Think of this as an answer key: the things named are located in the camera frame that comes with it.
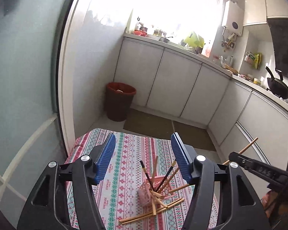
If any dark olive floor mat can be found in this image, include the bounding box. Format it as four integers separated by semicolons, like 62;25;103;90
123;108;174;137

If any pink perforated utensil holder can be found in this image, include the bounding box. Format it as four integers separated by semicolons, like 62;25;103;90
137;175;173;208

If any patterned striped tablecloth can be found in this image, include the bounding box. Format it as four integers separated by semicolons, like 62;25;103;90
64;128;220;230

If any white water heater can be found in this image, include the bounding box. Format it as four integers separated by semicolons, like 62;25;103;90
221;0;244;35

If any white upper cabinet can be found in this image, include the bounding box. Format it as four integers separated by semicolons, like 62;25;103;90
242;0;288;27

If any black range hood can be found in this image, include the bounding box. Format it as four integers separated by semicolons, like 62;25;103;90
266;17;288;81

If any black chopstick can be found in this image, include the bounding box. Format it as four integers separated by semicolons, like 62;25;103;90
140;160;152;187
157;160;177;191

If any yellow-green hanging package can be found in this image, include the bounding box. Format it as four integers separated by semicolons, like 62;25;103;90
251;53;262;70

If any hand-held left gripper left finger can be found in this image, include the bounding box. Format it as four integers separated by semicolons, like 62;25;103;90
17;132;116;230

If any white kitchen countertop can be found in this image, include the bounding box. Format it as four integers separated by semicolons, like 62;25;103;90
122;32;288;115

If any white cabinet with doors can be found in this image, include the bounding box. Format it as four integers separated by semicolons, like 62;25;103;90
114;38;232;126

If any light bamboo chopstick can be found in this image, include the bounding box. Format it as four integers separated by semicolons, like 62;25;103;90
222;138;258;165

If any brown trash bin red rim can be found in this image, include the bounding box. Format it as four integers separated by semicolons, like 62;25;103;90
104;82;137;122

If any red label bottle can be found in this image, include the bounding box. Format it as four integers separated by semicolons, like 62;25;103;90
203;40;212;57

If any black wok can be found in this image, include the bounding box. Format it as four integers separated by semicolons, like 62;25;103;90
265;67;288;100

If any pile of wooden chopsticks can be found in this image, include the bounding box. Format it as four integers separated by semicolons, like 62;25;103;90
119;156;190;224

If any glass jar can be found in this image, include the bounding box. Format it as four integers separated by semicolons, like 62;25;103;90
221;56;234;67

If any frosted glass sliding door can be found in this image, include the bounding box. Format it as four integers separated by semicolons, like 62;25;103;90
0;0;87;221

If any bright window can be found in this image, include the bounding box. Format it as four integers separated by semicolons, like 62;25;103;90
132;0;222;51

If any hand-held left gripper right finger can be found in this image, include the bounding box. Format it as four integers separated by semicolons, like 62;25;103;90
171;132;270;230

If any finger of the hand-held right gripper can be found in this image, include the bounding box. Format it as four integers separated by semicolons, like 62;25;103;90
229;151;288;180

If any yellow-green bag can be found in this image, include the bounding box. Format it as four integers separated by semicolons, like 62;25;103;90
184;31;205;51

